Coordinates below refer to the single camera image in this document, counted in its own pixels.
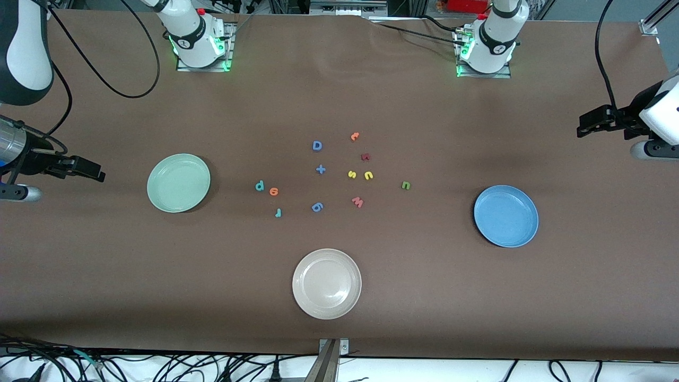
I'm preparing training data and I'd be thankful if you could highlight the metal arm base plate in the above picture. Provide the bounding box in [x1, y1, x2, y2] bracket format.
[452, 27, 511, 79]
[176, 21, 237, 73]

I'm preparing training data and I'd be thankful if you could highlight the aluminium corner profile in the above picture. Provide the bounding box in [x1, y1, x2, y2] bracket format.
[639, 0, 679, 36]

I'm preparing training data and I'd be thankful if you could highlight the black base power cable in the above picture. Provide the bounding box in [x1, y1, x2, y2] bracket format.
[371, 21, 462, 44]

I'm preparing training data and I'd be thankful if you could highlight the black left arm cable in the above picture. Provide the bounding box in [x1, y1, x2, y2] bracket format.
[595, 0, 621, 109]

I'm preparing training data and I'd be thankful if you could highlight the brown table cover sheet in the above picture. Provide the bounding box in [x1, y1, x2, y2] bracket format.
[0, 10, 679, 362]

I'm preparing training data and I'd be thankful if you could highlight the blue plate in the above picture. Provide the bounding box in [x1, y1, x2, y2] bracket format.
[474, 185, 539, 248]

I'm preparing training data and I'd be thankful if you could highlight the mint green plate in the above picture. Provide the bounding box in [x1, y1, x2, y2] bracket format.
[147, 153, 211, 213]

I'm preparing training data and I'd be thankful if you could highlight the aluminium frame profile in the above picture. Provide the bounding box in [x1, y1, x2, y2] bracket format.
[309, 0, 389, 16]

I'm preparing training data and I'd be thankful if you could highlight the beige plate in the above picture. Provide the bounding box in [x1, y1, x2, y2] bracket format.
[292, 248, 362, 320]

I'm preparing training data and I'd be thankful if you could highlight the metal table edge bracket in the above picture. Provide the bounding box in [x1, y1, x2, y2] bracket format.
[303, 337, 350, 382]

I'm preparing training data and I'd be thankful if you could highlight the red box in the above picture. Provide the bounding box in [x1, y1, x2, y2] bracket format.
[447, 0, 491, 14]

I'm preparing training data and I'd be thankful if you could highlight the teal floor cable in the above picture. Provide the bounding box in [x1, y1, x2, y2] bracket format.
[73, 349, 105, 370]

